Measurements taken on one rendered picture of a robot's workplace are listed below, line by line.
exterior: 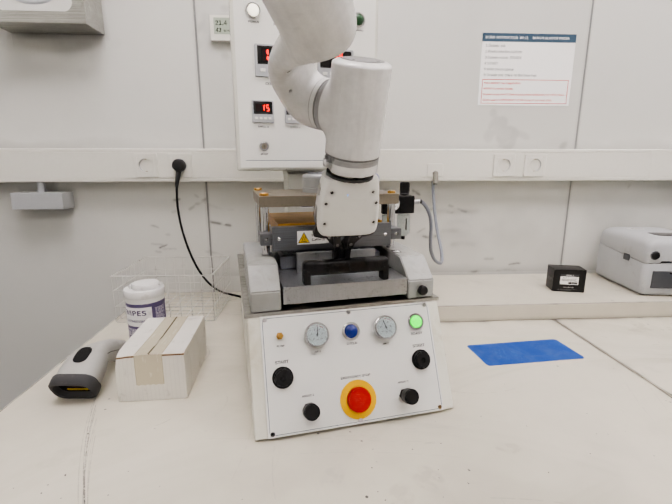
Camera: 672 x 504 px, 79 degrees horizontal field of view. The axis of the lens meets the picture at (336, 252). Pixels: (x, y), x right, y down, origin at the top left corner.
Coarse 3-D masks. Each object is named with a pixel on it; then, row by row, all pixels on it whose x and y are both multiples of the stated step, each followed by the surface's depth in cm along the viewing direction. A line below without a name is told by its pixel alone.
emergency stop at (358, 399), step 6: (354, 390) 66; (360, 390) 66; (366, 390) 67; (348, 396) 66; (354, 396) 66; (360, 396) 66; (366, 396) 66; (348, 402) 66; (354, 402) 66; (360, 402) 66; (366, 402) 66; (354, 408) 65; (360, 408) 66; (366, 408) 66
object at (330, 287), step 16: (304, 256) 74; (320, 256) 74; (352, 256) 76; (368, 256) 77; (288, 272) 76; (368, 272) 76; (288, 288) 67; (304, 288) 67; (320, 288) 68; (336, 288) 69; (352, 288) 70; (368, 288) 70; (384, 288) 71; (400, 288) 72
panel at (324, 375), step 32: (288, 320) 67; (320, 320) 68; (352, 320) 70; (288, 352) 66; (320, 352) 67; (352, 352) 68; (384, 352) 70; (416, 352) 71; (320, 384) 66; (352, 384) 67; (384, 384) 68; (416, 384) 70; (288, 416) 64; (320, 416) 65; (352, 416) 66; (384, 416) 67
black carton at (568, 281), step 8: (552, 264) 125; (552, 272) 121; (560, 272) 119; (568, 272) 119; (576, 272) 119; (584, 272) 118; (552, 280) 121; (560, 280) 120; (568, 280) 119; (576, 280) 119; (584, 280) 119; (552, 288) 121; (560, 288) 120; (568, 288) 120; (576, 288) 120; (584, 288) 119
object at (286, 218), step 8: (272, 216) 85; (280, 216) 85; (288, 216) 85; (296, 216) 85; (304, 216) 85; (312, 216) 85; (272, 224) 85; (280, 224) 75; (288, 224) 76; (296, 224) 76; (304, 224) 76; (312, 224) 77
